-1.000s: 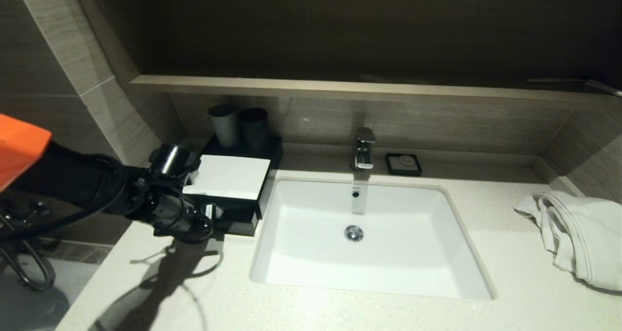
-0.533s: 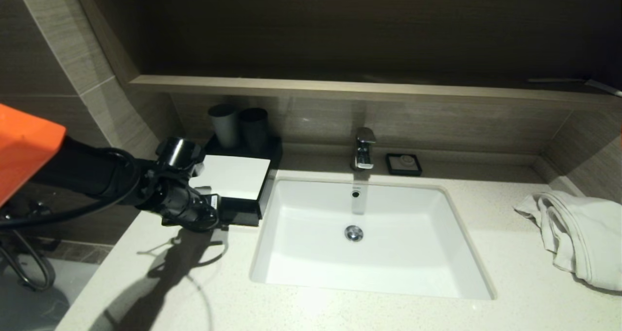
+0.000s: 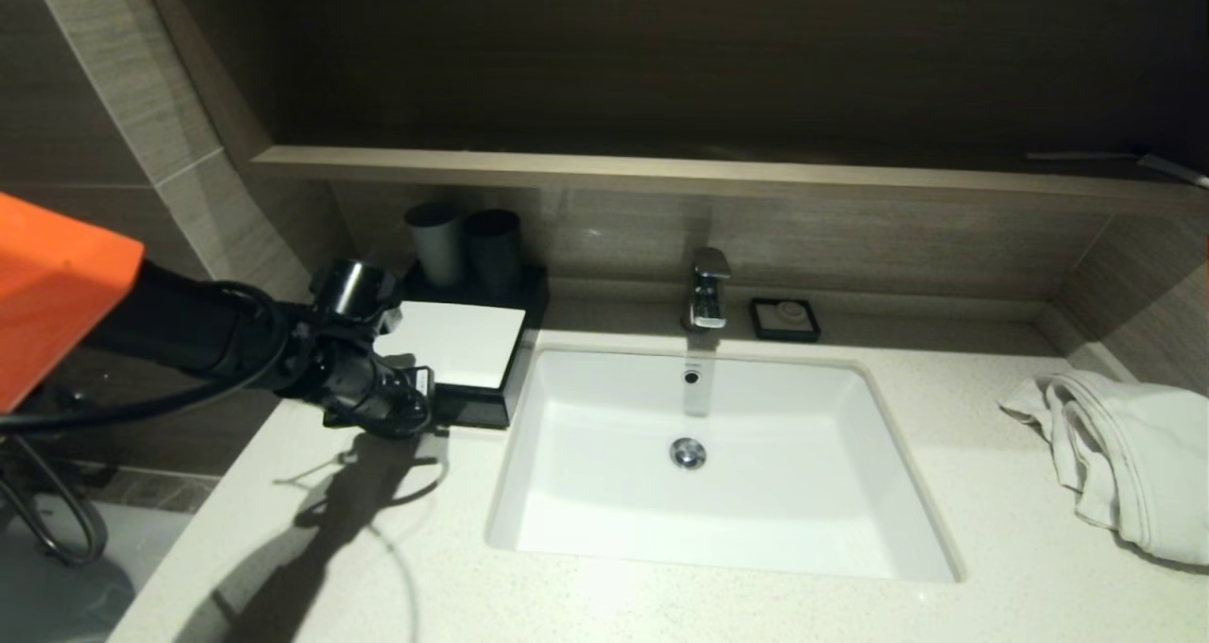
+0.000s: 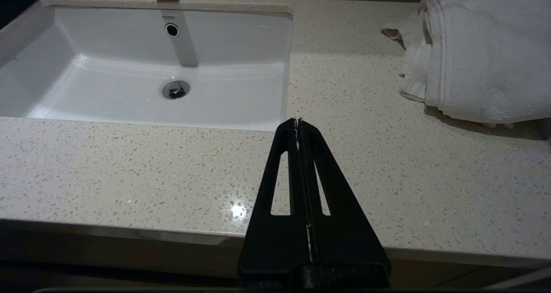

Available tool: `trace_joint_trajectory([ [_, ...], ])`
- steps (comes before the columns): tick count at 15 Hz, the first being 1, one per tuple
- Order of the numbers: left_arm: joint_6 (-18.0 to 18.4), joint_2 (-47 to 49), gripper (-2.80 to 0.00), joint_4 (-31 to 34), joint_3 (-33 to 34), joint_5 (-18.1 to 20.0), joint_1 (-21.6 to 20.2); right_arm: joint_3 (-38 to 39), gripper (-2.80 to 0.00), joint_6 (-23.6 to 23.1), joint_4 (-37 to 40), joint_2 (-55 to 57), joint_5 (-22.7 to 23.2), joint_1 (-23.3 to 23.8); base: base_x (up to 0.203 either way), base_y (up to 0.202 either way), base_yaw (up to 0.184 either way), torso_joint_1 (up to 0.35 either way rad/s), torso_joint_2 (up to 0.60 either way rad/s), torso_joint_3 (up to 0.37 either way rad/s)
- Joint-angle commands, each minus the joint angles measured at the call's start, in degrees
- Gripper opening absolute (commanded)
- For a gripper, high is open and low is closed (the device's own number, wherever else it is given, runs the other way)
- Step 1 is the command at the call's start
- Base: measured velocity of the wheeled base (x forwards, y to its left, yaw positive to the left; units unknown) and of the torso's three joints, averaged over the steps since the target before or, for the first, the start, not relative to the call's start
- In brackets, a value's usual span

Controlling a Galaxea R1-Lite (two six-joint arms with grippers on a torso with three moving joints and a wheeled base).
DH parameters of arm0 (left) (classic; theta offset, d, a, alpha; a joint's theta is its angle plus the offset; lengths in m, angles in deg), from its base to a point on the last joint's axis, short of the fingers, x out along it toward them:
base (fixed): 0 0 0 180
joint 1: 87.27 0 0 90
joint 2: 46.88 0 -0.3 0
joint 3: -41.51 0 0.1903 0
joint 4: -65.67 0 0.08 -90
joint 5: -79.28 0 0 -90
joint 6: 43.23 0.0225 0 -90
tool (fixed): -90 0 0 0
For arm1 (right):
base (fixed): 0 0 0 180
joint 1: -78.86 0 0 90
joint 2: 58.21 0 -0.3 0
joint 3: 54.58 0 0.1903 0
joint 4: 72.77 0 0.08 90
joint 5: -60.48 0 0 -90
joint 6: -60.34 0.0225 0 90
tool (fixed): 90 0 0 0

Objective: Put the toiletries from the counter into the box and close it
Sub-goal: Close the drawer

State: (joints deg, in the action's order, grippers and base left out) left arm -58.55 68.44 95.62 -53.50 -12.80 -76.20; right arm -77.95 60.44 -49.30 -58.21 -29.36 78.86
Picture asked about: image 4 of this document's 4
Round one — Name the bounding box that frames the chrome sink drain stopper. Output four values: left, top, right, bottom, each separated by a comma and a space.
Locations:
162, 80, 191, 100

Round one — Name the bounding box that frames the white folded towel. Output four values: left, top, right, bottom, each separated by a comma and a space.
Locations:
380, 0, 551, 128

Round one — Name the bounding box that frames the white ceramic sink basin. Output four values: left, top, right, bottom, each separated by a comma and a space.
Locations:
0, 3, 294, 131

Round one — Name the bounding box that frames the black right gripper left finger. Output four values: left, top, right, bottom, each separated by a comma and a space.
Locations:
238, 119, 311, 274

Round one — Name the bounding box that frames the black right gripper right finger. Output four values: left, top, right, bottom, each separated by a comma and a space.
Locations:
299, 119, 391, 273

